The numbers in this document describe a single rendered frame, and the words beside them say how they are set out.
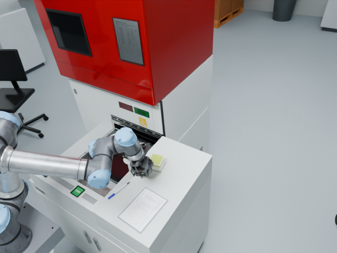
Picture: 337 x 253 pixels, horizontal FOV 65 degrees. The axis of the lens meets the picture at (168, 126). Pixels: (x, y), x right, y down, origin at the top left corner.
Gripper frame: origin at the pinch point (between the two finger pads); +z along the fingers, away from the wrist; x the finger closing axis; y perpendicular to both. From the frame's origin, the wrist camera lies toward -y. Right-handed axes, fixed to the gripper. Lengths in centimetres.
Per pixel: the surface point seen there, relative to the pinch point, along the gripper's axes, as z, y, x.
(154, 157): 8.3, -12.7, -1.3
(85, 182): 16.4, -1.0, -43.6
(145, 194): 9.9, 7.7, -3.4
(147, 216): 7.4, 19.5, 0.3
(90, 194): 6.8, 10.0, -32.2
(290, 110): 167, -171, 115
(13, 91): 68, -140, -211
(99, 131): 33, -49, -56
